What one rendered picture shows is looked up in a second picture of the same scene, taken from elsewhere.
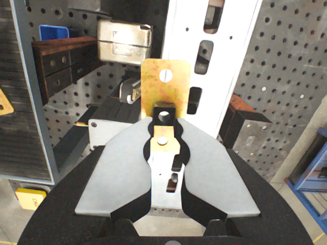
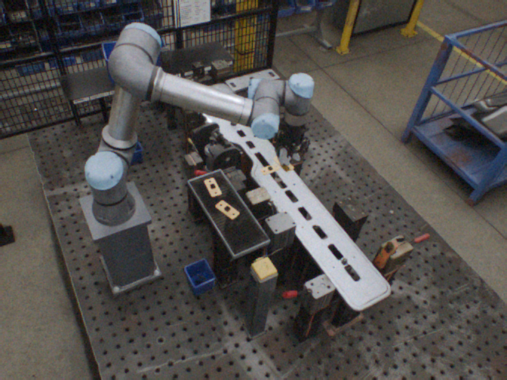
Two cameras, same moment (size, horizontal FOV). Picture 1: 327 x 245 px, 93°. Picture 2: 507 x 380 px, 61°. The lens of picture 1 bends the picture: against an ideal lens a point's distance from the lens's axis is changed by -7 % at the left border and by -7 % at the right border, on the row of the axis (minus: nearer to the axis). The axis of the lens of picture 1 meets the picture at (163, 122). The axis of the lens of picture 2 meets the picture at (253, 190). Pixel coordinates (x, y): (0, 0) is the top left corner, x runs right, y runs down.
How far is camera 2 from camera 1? 151 cm
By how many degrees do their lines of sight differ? 65
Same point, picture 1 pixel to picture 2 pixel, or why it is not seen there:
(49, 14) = (179, 274)
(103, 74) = (240, 290)
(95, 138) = (273, 226)
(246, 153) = (359, 214)
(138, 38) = (262, 190)
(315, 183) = not seen: outside the picture
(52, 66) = not seen: hidden behind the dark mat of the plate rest
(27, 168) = (253, 240)
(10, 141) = (241, 228)
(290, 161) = not seen: outside the picture
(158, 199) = (357, 293)
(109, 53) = (255, 200)
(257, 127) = (345, 200)
